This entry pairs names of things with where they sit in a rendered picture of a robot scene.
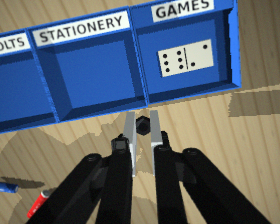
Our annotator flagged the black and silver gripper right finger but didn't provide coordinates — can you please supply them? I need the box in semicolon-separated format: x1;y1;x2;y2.
149;110;271;224

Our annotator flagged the blue three-compartment bin rack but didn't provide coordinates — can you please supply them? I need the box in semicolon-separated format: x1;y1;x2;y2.
0;0;241;134

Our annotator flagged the blue aaa battery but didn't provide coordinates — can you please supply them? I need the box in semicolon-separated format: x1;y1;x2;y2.
0;182;18;193

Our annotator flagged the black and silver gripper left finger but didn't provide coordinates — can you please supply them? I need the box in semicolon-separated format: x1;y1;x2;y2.
25;111;137;224

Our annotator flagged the red battery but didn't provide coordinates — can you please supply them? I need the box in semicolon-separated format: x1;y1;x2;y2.
27;190;50;218

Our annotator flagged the dark grey hex nut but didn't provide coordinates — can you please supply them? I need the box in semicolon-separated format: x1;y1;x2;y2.
136;115;151;136

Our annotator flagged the white domino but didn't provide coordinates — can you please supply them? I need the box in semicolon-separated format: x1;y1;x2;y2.
158;39;214;77

